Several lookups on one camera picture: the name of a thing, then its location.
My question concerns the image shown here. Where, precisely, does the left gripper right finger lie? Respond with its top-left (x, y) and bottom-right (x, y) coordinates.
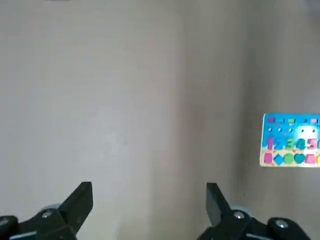
top-left (197, 182), bottom-right (315, 240)

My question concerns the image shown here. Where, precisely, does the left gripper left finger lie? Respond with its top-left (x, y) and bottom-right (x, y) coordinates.
top-left (0, 181), bottom-right (94, 240)

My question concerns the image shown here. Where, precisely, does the colourful wooden toy board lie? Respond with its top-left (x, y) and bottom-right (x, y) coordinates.
top-left (259, 112), bottom-right (320, 168)

